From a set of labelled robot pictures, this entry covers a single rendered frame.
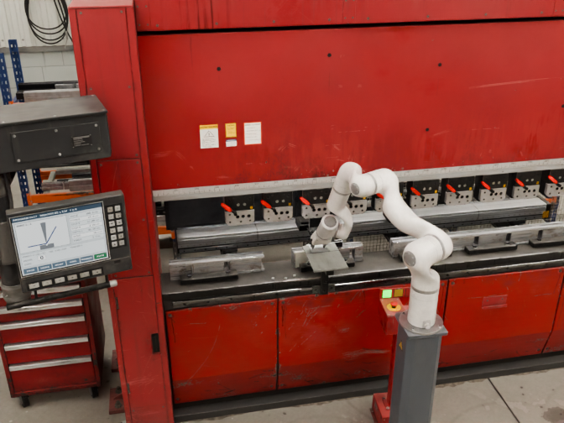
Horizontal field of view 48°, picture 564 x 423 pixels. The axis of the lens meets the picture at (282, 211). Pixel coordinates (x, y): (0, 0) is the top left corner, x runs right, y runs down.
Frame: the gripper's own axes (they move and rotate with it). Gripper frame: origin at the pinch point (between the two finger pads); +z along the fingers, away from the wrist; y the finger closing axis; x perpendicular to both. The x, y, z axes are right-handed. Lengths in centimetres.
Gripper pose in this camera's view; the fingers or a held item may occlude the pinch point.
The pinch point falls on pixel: (318, 244)
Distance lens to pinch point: 341.4
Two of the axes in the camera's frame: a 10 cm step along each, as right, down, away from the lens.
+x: 1.5, 9.1, -3.9
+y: -9.8, 0.8, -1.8
